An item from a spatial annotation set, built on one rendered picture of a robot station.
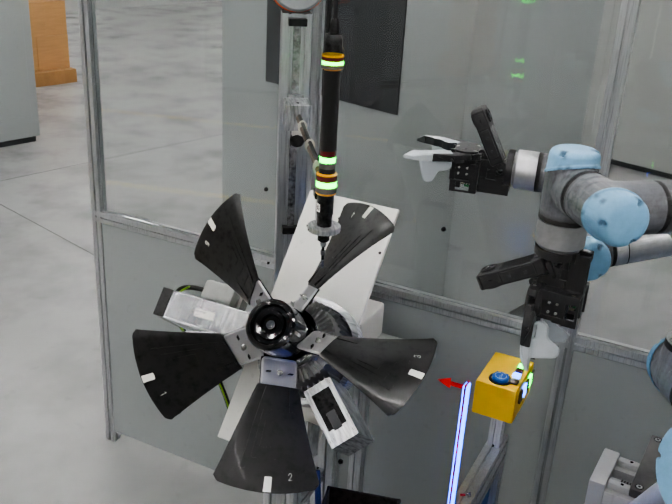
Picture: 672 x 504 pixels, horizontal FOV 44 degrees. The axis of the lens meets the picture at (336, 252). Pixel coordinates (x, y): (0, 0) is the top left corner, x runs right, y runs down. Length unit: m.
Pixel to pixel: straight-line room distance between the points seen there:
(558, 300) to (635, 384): 1.19
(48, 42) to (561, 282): 8.86
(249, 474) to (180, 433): 1.52
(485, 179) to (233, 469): 0.80
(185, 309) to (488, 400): 0.78
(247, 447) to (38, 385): 2.29
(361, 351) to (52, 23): 8.33
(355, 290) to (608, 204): 1.08
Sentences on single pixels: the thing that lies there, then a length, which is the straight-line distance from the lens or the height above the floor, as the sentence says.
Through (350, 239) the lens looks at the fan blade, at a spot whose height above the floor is 1.38.
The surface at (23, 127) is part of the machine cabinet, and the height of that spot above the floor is 0.15.
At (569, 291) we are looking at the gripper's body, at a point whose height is 1.57.
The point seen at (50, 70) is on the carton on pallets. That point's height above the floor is 0.14.
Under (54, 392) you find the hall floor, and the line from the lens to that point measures 3.97.
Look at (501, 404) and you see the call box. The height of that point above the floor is 1.03.
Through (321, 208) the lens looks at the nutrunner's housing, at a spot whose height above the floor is 1.51.
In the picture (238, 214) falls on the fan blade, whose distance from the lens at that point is 1.99.
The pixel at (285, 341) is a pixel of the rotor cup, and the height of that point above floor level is 1.20.
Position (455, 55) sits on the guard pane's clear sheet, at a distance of 2.33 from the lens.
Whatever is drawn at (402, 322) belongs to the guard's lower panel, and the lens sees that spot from 2.61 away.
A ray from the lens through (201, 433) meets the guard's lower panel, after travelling 3.28.
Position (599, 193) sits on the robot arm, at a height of 1.76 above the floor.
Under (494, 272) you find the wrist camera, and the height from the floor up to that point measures 1.57.
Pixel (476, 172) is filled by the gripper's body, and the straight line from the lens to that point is 1.62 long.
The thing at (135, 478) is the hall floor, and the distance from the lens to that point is 3.42.
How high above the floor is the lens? 2.11
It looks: 23 degrees down
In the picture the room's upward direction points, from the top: 3 degrees clockwise
